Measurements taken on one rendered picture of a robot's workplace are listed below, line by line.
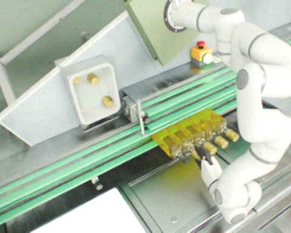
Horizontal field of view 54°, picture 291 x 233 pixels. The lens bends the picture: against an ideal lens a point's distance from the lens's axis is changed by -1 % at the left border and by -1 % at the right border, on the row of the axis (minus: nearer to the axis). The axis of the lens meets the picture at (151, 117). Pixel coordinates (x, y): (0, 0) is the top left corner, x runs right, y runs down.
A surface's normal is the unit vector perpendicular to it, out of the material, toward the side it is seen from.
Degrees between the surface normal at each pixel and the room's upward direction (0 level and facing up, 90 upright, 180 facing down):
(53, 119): 0
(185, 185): 90
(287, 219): 90
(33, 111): 0
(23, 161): 90
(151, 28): 4
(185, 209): 90
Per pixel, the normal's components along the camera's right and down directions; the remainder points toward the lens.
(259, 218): -0.09, -0.78
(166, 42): 0.55, 0.43
